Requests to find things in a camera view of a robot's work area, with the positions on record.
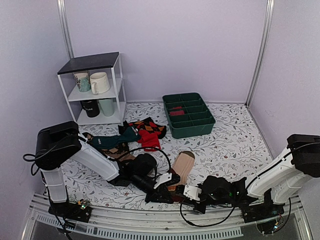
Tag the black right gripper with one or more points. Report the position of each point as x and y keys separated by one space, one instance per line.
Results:
x=198 y=209

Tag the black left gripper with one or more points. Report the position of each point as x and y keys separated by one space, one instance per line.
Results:
x=157 y=196

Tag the beige striped sock pair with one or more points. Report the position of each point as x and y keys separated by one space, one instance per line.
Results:
x=182 y=166

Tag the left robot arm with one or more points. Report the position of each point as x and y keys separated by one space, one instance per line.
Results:
x=59 y=143

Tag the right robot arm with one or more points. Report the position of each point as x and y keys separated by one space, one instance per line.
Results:
x=298 y=163

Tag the brown tan sock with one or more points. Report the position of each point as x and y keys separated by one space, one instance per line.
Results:
x=123 y=158

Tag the red santa sock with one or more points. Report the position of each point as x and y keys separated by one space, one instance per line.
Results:
x=149 y=141

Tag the brown argyle sock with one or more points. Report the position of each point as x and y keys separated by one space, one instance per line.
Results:
x=118 y=149

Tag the dark green sock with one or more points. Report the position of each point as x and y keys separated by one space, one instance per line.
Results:
x=110 y=142

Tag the black orange argyle sock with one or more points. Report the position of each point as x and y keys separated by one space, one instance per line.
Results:
x=146 y=124

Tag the green divided organizer tray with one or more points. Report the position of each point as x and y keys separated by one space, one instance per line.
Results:
x=197 y=120

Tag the red rolled sock in tray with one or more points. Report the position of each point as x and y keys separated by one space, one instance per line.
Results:
x=177 y=111

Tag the pale green mug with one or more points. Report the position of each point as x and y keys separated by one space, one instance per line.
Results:
x=107 y=106

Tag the black mug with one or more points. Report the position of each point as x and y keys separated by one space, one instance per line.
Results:
x=91 y=107

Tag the cream white mug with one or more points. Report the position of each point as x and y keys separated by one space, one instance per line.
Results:
x=99 y=83

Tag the white shelf unit black top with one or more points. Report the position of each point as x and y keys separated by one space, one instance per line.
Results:
x=104 y=62

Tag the teal patterned mug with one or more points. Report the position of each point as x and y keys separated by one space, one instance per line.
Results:
x=82 y=80

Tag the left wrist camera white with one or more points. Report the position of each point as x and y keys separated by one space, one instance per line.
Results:
x=168 y=179

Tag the aluminium front rail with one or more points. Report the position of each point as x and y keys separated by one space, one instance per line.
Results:
x=216 y=224

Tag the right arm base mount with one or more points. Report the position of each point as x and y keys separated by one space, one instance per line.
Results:
x=257 y=212

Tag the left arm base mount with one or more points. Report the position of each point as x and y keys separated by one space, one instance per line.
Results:
x=79 y=211

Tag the left aluminium corner post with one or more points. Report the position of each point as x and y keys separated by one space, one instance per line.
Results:
x=61 y=7

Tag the aluminium corner post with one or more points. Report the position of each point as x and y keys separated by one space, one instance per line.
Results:
x=61 y=7
x=261 y=52

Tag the right aluminium corner post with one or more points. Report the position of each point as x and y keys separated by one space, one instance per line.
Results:
x=261 y=52

